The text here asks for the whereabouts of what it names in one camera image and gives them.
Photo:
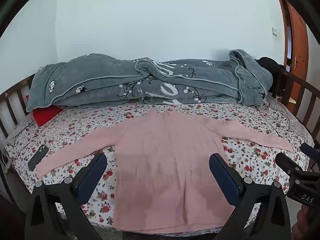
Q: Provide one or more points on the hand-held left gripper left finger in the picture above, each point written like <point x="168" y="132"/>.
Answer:
<point x="93" y="172"/>

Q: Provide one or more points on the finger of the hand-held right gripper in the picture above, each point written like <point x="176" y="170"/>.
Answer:
<point x="310" y="148"/>
<point x="287" y="162"/>

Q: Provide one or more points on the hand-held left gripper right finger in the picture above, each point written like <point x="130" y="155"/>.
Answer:
<point x="222" y="172"/>

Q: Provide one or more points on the pink knit sweater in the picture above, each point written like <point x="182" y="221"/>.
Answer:
<point x="162" y="155"/>

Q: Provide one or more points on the person's right hand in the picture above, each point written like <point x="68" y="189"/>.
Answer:
<point x="303" y="225"/>

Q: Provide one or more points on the floral bed sheet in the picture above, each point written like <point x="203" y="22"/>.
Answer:
<point x="75" y="130"/>

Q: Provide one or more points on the black phone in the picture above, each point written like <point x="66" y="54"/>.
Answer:
<point x="37" y="158"/>

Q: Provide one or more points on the red cloth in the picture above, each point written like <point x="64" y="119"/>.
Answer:
<point x="46" y="115"/>

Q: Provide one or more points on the grey printed blanket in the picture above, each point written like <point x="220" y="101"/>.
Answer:
<point x="100" y="85"/>

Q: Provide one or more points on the black cloth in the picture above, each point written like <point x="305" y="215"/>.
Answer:
<point x="270" y="66"/>

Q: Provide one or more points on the brown wooden door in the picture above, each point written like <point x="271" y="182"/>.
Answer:
<point x="297" y="42"/>

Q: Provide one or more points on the white wall switch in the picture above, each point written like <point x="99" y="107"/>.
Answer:
<point x="274" y="31"/>

